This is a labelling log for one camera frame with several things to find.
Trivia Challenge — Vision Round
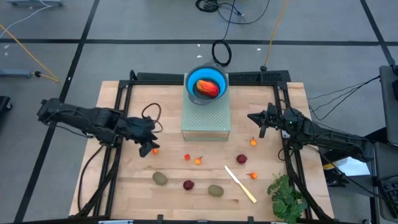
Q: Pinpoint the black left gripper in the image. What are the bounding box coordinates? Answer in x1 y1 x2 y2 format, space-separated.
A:
118 116 162 158

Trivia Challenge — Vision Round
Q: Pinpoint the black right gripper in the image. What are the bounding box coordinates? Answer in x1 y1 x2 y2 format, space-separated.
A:
247 102 286 140

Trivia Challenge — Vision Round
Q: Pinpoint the brown-green kiwi fruit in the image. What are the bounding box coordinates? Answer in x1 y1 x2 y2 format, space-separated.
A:
207 184 224 198
152 171 169 187

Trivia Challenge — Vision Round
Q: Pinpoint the green perforated metal shelf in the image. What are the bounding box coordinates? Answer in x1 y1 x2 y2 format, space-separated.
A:
180 73 233 142

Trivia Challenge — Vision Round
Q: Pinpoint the green leafy plant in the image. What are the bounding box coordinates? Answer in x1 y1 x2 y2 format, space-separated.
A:
266 174 308 224

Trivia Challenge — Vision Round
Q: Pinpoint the blue bowl with grey rim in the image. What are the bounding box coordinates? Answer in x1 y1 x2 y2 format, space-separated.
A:
184 61 229 106

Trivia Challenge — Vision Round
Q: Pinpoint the white sheet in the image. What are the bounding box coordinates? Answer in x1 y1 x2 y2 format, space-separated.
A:
336 156 371 177

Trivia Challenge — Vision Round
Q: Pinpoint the grey side desk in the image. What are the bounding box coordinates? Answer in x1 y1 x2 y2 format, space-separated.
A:
378 64 398 146
372 141 398 223

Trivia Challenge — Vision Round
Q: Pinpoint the black keyboard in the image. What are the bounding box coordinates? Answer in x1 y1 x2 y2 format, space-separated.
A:
377 175 398 219

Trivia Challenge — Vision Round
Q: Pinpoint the black floor object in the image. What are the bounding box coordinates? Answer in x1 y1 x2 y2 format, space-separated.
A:
0 95 14 113

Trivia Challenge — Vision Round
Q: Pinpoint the grey floor stand base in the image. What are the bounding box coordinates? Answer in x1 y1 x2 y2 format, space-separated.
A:
6 0 65 7
0 68 33 79

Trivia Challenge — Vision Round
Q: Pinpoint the yellow hanging cable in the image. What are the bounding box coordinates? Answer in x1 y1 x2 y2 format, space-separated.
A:
261 0 289 72

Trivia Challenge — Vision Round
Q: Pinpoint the knife with wooden handle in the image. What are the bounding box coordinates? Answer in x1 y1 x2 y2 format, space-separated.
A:
224 165 258 204

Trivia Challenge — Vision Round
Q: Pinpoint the black metal table frame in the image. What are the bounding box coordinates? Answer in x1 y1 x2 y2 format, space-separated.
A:
70 70 335 224

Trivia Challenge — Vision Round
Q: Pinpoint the black coiled cable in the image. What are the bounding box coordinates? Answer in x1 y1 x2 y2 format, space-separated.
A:
211 39 233 68

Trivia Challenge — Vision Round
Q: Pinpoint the black cable bundle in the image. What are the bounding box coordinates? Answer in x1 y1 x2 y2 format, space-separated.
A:
195 0 271 26

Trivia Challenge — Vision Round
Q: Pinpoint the yellow floor cable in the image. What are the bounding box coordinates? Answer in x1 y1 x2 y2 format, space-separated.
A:
0 24 61 83

